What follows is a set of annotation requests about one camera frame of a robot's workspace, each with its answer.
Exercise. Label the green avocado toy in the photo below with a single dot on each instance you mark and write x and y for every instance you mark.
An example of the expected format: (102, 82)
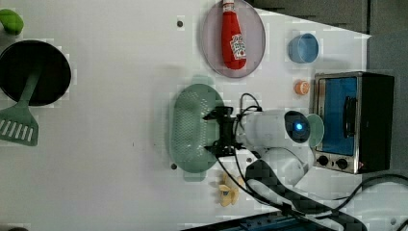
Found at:
(11, 21)

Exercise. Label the red ketchup bottle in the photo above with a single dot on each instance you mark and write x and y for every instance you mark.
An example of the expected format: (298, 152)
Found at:
(232, 43)

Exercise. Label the blue bowl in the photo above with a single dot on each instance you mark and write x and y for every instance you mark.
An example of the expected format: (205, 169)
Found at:
(303, 49)

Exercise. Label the green oval strainer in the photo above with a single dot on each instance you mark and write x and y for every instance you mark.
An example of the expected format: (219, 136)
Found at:
(189, 132)

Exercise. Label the grey round plate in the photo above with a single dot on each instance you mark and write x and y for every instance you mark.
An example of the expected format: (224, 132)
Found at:
(253, 35)

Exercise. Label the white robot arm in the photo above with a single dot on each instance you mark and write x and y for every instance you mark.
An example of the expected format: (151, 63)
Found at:
(280, 141)

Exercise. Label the black cylindrical container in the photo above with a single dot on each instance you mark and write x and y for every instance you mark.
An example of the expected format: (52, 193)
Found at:
(20, 59)

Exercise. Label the orange slice toy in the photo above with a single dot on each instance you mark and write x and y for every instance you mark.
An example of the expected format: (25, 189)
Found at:
(302, 87)

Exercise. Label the green slotted spatula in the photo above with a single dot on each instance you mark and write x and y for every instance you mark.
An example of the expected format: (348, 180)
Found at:
(17, 123)

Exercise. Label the black toaster oven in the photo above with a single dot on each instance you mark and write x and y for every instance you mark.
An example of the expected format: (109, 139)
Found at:
(357, 112)

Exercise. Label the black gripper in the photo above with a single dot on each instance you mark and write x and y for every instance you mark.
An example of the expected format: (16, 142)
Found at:
(226, 144)

